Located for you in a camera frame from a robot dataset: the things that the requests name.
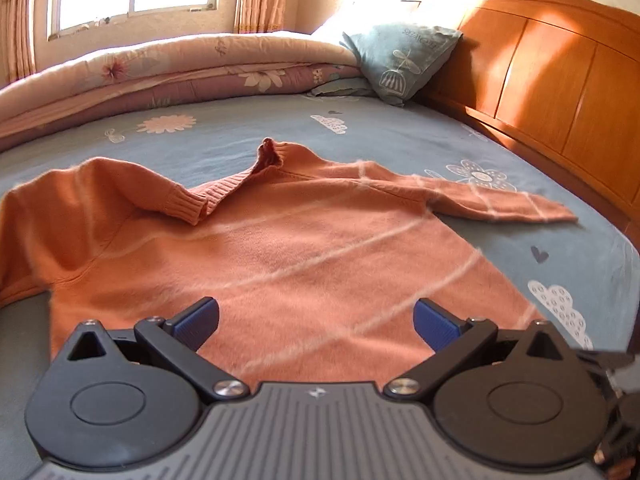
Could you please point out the blue floral bed sheet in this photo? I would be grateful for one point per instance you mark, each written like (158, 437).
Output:
(400, 125)

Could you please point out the flat grey-green pillow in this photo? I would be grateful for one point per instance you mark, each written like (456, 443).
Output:
(342, 87)

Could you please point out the folded pink floral quilt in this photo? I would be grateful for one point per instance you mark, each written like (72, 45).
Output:
(150, 75)

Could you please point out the blue printed pillow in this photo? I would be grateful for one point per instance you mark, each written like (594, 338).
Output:
(405, 55)

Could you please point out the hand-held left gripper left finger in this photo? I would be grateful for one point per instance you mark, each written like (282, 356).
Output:
(197, 322)

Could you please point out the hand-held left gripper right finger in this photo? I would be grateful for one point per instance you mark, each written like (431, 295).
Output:
(435, 327)

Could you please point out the wooden headboard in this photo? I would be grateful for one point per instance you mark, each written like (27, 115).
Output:
(550, 60)

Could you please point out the orange striped sweater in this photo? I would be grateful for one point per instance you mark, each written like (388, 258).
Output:
(300, 260)

